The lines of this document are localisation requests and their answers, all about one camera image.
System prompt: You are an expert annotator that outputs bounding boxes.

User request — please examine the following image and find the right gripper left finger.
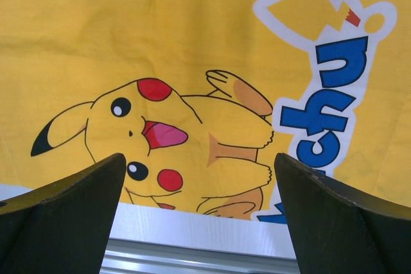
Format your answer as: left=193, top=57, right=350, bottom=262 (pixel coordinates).
left=1, top=153, right=125, bottom=273

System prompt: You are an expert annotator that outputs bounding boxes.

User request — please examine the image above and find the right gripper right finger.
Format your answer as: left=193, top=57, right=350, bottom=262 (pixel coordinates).
left=274, top=153, right=410, bottom=273

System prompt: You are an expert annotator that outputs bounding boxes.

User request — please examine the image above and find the yellow Pikachu cloth mat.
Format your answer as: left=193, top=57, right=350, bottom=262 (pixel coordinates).
left=1, top=0, right=410, bottom=205

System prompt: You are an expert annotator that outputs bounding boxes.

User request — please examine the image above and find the aluminium mounting rail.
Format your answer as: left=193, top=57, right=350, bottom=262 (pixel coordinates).
left=100, top=239, right=300, bottom=273

